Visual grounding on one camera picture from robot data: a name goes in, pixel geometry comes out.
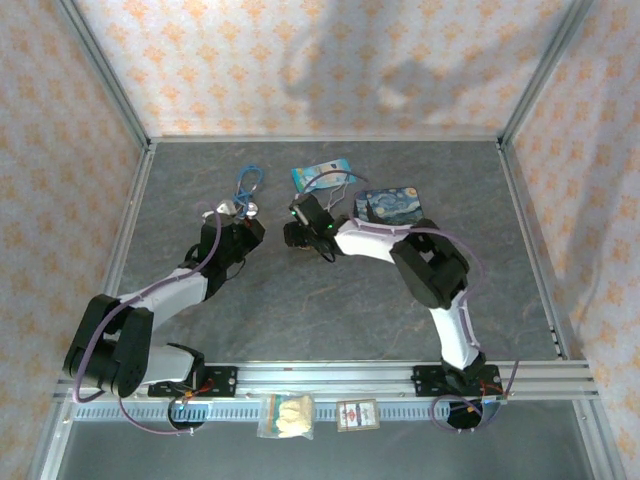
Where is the thin metal wire loop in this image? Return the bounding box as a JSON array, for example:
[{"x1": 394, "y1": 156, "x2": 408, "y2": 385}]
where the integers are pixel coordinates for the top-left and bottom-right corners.
[{"x1": 319, "y1": 174, "x2": 362, "y2": 211}]

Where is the starry night print case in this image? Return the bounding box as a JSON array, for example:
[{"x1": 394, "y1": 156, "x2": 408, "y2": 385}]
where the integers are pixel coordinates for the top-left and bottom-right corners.
[{"x1": 351, "y1": 186, "x2": 427, "y2": 227}]

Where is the blue stethoscope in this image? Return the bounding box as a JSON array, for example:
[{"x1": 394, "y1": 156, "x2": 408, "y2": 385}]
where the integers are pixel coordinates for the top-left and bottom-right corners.
[{"x1": 230, "y1": 162, "x2": 265, "y2": 222}]

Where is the blue snack packet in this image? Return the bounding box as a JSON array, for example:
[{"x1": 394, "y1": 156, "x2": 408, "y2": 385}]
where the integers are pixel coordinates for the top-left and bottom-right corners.
[{"x1": 291, "y1": 157, "x2": 357, "y2": 194}]

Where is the clear bag of crackers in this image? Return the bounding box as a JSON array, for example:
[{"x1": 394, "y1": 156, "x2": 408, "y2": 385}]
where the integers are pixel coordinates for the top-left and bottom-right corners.
[{"x1": 257, "y1": 393, "x2": 316, "y2": 441}]

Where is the small playing card box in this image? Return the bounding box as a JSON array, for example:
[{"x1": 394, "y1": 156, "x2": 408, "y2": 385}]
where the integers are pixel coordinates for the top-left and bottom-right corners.
[{"x1": 335, "y1": 398, "x2": 380, "y2": 433}]

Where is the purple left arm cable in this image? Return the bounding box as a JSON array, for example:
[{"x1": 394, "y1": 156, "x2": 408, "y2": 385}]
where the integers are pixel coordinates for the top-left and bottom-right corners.
[{"x1": 72, "y1": 201, "x2": 224, "y2": 436}]

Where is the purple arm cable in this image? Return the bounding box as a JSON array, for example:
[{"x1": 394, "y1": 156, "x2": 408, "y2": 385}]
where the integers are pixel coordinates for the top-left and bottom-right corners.
[
  {"x1": 72, "y1": 201, "x2": 224, "y2": 436},
  {"x1": 298, "y1": 169, "x2": 521, "y2": 432}
]

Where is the aluminium table edge rail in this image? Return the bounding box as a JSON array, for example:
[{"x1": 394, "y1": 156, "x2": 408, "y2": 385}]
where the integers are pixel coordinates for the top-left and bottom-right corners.
[
  {"x1": 148, "y1": 133, "x2": 503, "y2": 147},
  {"x1": 102, "y1": 144, "x2": 157, "y2": 301},
  {"x1": 496, "y1": 141, "x2": 579, "y2": 362}
]

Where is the aluminium mounting rail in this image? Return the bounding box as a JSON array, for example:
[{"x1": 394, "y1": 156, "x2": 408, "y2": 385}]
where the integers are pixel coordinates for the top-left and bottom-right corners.
[{"x1": 53, "y1": 360, "x2": 599, "y2": 402}]

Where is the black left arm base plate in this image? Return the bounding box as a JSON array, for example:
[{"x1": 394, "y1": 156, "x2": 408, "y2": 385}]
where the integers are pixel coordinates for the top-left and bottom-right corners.
[{"x1": 148, "y1": 366, "x2": 239, "y2": 399}]

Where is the red power wire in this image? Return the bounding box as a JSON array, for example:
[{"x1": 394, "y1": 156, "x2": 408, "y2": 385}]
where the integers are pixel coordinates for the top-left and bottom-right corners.
[
  {"x1": 182, "y1": 378, "x2": 216, "y2": 404},
  {"x1": 467, "y1": 379, "x2": 504, "y2": 414}
]

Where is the slotted grey cable duct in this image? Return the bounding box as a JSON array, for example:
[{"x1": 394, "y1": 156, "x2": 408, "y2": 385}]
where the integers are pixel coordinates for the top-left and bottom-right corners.
[{"x1": 73, "y1": 401, "x2": 507, "y2": 422}]

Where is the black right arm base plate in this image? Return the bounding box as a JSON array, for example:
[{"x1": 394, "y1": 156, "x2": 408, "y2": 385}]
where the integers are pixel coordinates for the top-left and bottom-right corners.
[{"x1": 411, "y1": 364, "x2": 502, "y2": 399}]

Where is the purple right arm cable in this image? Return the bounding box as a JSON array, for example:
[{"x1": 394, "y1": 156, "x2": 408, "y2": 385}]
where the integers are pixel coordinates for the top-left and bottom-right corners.
[{"x1": 298, "y1": 169, "x2": 521, "y2": 432}]

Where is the aluminium frame post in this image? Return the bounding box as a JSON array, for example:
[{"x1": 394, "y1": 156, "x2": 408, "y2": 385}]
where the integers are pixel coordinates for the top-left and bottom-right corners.
[
  {"x1": 57, "y1": 0, "x2": 152, "y2": 149},
  {"x1": 498, "y1": 0, "x2": 597, "y2": 146}
]

